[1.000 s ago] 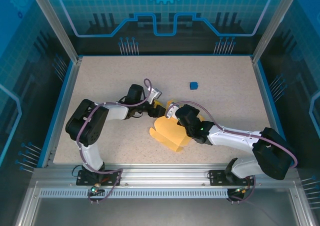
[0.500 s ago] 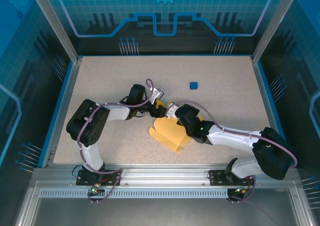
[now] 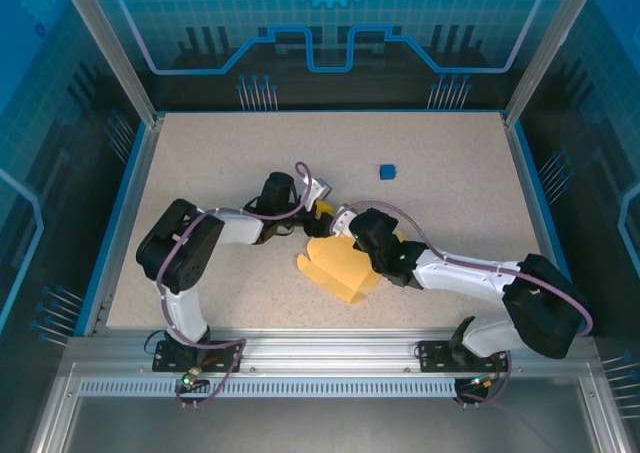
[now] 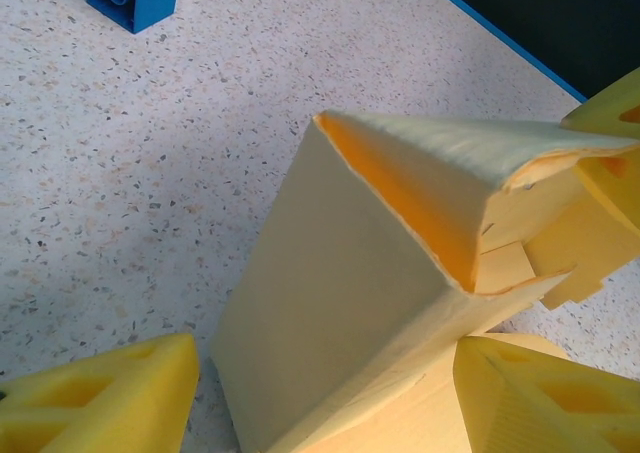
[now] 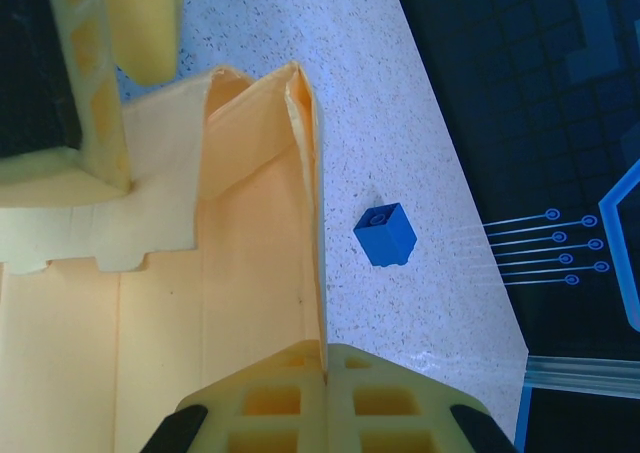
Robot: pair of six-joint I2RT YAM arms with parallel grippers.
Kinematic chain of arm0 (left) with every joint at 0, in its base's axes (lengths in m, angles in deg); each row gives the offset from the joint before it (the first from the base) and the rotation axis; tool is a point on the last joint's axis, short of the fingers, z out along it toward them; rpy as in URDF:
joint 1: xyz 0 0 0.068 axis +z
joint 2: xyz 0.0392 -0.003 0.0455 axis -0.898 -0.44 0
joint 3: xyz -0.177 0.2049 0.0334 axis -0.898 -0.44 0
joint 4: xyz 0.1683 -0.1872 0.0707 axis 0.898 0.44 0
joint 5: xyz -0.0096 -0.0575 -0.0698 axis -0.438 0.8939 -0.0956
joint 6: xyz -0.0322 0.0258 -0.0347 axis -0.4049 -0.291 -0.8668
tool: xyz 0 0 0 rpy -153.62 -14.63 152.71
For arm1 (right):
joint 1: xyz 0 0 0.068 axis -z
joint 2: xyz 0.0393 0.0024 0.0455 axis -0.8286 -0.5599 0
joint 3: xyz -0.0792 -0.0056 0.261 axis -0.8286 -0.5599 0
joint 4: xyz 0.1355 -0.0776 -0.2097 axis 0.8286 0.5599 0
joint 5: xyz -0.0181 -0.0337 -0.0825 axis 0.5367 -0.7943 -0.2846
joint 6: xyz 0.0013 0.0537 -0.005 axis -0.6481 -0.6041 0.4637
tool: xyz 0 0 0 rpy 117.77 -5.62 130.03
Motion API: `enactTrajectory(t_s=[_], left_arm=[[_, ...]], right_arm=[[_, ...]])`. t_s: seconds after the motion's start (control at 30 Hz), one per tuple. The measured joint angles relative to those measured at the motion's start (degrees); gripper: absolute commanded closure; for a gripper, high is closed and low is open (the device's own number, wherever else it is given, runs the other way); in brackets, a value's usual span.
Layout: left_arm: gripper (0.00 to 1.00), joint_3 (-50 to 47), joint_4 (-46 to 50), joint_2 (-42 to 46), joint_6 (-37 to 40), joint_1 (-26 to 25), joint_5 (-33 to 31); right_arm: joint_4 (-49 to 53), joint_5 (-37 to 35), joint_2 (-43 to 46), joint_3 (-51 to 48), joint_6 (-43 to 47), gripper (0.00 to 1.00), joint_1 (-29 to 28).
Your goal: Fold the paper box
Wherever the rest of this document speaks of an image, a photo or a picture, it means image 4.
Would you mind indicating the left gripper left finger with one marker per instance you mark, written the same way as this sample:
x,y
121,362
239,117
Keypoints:
x,y
100,403

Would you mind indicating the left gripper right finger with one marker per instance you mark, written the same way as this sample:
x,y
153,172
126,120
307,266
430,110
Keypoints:
x,y
550,408

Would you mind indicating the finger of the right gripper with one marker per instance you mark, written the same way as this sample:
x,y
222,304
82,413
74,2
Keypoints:
x,y
620,188
615,108

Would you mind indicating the yellow paper box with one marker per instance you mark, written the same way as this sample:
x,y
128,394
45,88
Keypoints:
x,y
350,273

